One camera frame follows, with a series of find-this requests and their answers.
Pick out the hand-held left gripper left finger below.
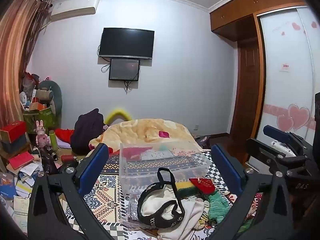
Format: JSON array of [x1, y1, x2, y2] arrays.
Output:
[[27, 143, 118, 240]]

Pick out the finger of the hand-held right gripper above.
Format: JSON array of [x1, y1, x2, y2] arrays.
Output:
[[246, 138, 308, 175], [263, 124, 313, 153]]

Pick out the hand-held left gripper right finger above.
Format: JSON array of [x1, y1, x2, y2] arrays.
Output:
[[207, 144, 295, 240]]

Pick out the clear plastic storage box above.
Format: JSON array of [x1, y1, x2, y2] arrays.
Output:
[[119, 140, 211, 181]]

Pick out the black and white bra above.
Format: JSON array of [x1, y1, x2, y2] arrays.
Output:
[[137, 167, 186, 229]]

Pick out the white plastic object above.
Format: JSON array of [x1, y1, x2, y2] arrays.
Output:
[[271, 141, 293, 157]]

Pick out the red fabric pouch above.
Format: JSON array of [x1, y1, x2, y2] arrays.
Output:
[[189, 177, 215, 195]]

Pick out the green knitted cloth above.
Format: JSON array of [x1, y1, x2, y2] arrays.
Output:
[[207, 190, 232, 224]]

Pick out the dark purple backpack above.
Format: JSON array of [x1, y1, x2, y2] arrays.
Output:
[[70, 108, 105, 155]]

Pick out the yellow green sponge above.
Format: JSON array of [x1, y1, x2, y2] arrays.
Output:
[[175, 180, 198, 196]]

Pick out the red cloth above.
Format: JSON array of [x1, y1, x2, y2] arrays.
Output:
[[54, 128, 75, 143]]

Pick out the black cylindrical scope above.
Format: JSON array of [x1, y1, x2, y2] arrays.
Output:
[[39, 145, 61, 176]]

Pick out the green bottle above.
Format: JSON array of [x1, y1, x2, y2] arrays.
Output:
[[49, 130, 60, 153]]

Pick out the brown wooden door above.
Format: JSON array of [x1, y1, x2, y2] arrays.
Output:
[[229, 40, 262, 141]]

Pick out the white cloth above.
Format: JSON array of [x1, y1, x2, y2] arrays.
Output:
[[155, 197, 206, 240]]

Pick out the white heart-print wardrobe door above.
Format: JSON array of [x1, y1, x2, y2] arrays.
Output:
[[257, 5, 320, 145]]

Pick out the clear bag with dark item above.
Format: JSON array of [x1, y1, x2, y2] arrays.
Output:
[[119, 193, 150, 227]]

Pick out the yellow fleece blanket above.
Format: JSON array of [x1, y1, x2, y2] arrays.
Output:
[[89, 119, 201, 156]]

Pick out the pink bunny plush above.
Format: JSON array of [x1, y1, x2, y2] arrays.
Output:
[[35, 120, 52, 147]]

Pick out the yellow foam tube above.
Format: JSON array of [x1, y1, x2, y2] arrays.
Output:
[[105, 108, 132, 125]]

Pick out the pile of papers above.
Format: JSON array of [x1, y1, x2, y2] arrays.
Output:
[[0, 159, 48, 233]]

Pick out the green shopping bag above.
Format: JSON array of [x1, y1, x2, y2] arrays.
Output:
[[22, 106, 59, 133]]

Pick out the red book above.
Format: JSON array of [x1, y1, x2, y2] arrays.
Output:
[[8, 151, 35, 170]]

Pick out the grey box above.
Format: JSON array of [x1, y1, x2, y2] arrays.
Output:
[[0, 134, 29, 154]]

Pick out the blue book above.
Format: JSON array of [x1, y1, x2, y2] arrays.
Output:
[[0, 172, 18, 201]]

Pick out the red box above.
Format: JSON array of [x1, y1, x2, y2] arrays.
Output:
[[0, 121, 27, 143]]

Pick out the wooden overhead cabinet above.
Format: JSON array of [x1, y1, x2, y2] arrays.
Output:
[[209, 0, 308, 42]]

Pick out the brown striped curtain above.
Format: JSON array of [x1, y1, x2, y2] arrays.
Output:
[[0, 0, 52, 130]]

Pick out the white air conditioner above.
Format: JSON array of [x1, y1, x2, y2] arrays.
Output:
[[50, 0, 100, 21]]

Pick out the small black wall monitor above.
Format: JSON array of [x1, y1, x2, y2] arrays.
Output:
[[109, 58, 141, 82]]

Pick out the black wall television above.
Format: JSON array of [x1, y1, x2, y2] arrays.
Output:
[[98, 27, 155, 61]]

